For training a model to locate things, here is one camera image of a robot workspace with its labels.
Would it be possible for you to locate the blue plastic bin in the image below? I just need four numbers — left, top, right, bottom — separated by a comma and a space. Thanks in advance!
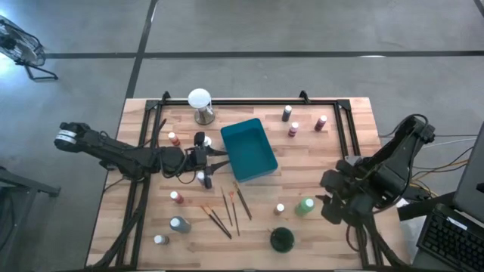
220, 117, 279, 184

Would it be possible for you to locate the dark red paint bottle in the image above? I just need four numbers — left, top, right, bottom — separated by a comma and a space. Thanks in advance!
314, 114, 328, 133

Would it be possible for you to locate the paintbrush with tan bristles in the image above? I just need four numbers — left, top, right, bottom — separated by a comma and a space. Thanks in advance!
232, 181, 253, 221

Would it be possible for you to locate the dark grey metal stand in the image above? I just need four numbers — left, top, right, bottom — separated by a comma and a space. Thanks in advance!
0, 165, 61, 272

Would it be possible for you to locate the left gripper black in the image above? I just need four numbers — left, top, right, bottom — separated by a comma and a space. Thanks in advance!
185, 144, 231, 176

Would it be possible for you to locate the grey laptop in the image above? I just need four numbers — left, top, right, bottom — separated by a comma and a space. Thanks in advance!
451, 120, 484, 224

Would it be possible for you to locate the yellow cable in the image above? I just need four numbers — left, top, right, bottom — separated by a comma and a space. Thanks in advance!
411, 157, 470, 179

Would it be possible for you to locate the large grey paint bottle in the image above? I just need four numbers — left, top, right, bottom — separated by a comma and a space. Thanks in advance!
169, 215, 192, 234

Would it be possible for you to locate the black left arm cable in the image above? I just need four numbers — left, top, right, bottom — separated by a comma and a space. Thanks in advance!
158, 149, 198, 185

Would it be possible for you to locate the dark green plastic cup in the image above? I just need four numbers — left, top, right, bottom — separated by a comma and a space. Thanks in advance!
269, 226, 296, 254

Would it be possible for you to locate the black metal bar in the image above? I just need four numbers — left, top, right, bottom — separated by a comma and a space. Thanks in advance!
396, 190, 457, 222

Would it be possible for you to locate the large green paint bottle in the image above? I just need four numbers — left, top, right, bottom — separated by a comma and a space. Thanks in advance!
294, 196, 316, 218

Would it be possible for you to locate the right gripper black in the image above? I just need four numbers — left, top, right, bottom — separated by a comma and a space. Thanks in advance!
315, 188, 375, 227

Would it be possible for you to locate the thin dark-handled paintbrush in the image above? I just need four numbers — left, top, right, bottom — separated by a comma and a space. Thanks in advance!
219, 187, 234, 227

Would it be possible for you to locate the black keyboard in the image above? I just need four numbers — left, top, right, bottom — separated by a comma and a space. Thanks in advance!
415, 203, 484, 272

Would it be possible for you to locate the paintbrush with orange flat bristles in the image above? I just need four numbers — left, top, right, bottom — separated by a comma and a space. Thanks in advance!
228, 190, 241, 237

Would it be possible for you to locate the purple paint bottle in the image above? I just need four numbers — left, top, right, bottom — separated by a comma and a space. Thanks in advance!
196, 170, 213, 190

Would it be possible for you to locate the black floor fan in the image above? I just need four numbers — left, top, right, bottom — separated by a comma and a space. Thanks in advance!
0, 14, 60, 82

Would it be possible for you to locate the white cable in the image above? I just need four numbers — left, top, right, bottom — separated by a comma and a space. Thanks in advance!
377, 132, 479, 150

